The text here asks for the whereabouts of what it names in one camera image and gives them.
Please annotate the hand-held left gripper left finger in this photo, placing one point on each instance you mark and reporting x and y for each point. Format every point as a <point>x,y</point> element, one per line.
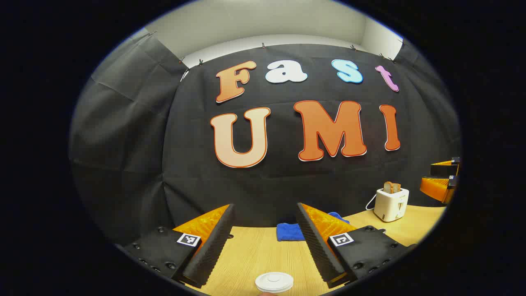
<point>213,246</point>

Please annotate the white teacup lid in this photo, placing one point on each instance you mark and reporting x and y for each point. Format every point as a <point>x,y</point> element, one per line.
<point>274,281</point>

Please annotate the black backdrop cloth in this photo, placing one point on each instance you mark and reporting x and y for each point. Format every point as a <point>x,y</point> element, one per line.
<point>279,181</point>

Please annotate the toast slice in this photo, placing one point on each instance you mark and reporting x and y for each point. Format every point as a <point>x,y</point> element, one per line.
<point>390,187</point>

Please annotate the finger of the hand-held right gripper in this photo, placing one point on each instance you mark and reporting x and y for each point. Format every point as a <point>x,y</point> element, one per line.
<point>446,169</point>
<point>435,187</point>

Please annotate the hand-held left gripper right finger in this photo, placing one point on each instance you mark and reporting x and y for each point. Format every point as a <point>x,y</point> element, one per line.
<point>316,246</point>

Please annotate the blue towel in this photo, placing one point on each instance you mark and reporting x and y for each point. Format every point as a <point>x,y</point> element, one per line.
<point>287,232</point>

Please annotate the white toaster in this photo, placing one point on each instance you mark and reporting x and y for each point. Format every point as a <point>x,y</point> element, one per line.
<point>390,205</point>

